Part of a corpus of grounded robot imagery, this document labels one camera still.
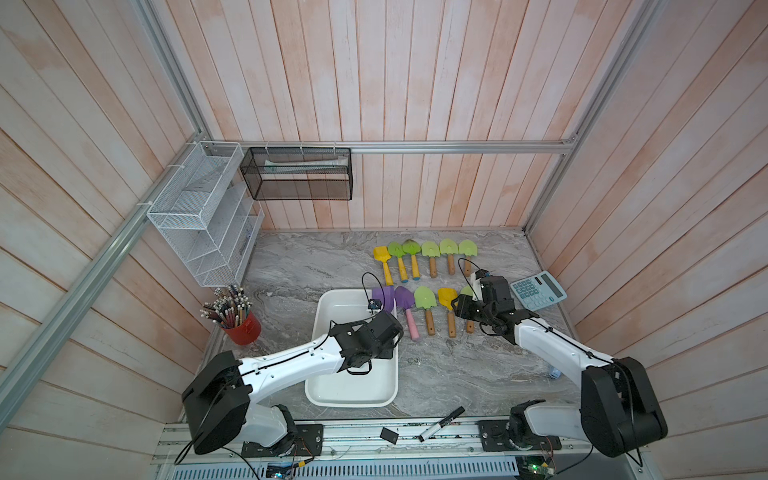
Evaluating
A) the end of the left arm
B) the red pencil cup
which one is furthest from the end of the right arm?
the red pencil cup

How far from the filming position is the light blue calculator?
996 millimetres

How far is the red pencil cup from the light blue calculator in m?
0.88

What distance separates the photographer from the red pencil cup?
84 centimetres

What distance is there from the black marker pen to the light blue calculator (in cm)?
44

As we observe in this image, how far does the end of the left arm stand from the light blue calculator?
577mm

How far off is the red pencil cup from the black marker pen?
564 mm
